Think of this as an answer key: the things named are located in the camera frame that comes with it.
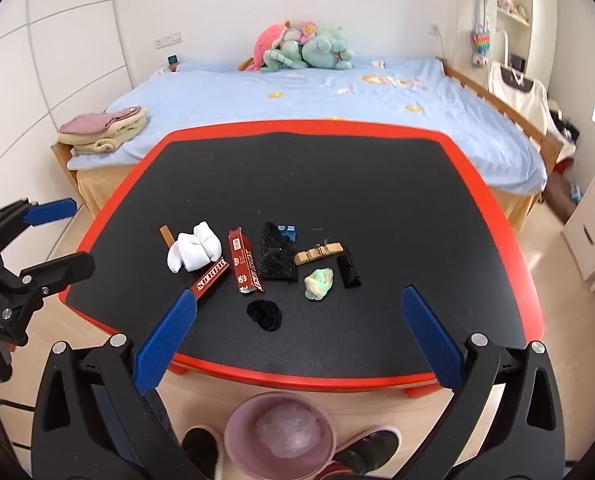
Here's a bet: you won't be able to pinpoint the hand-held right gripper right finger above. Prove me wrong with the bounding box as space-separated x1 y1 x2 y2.
400 285 565 480

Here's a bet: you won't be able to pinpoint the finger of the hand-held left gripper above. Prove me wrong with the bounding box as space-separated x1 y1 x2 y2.
0 252 96 306
0 198 78 261

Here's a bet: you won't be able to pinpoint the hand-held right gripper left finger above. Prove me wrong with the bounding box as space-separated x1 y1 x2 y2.
30 287 213 480

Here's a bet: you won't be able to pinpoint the long red carton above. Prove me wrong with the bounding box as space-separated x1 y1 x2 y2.
184 255 228 302
227 227 267 296

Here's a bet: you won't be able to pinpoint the white balled socks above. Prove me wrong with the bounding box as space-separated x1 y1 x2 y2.
166 220 223 274

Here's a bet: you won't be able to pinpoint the black scrunchie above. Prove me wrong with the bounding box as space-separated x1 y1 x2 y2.
246 300 283 332

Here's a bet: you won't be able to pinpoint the small black box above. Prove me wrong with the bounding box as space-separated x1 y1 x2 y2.
336 252 362 289

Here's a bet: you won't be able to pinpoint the pink waste bin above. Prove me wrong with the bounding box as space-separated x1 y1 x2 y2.
224 392 337 480

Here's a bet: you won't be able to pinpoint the black mesh cloth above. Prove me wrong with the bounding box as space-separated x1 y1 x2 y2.
257 221 298 283

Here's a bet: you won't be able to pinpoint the wooden clothespin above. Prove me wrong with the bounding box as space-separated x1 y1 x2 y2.
294 241 345 266

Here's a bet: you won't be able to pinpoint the folded towels pink beige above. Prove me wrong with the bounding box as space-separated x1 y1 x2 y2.
57 112 150 157

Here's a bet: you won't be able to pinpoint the pink folded cloth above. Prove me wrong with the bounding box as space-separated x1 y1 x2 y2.
60 106 143 135

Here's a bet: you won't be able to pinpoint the black slipper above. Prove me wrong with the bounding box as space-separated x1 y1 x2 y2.
182 425 228 480
327 425 402 480

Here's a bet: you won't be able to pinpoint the clear plastic wrap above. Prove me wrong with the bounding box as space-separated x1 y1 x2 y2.
254 402 325 461

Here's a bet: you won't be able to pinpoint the white wardrobe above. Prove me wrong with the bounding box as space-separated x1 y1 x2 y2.
0 0 143 161

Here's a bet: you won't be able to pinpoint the brown box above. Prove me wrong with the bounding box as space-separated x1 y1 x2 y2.
542 170 578 221

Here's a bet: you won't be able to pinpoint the black bag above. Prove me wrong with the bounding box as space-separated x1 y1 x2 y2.
547 110 581 143

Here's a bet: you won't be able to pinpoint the cream tote bag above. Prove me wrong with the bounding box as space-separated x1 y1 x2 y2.
488 60 548 133

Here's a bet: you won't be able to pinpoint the green striped plush toy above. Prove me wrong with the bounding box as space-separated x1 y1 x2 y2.
261 40 308 73

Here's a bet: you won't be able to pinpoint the rainbow hanging bag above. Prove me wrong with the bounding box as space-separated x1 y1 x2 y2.
470 0 493 56

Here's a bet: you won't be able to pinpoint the white curved tube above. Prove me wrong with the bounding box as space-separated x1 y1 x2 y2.
492 29 511 68

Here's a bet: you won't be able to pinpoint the light green plush toy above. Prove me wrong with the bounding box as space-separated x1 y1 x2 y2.
317 24 351 48

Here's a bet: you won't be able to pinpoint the row of small figurines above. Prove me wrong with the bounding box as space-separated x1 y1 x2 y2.
497 0 531 23

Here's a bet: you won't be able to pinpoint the white wall shelf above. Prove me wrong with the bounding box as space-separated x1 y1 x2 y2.
460 0 558 76

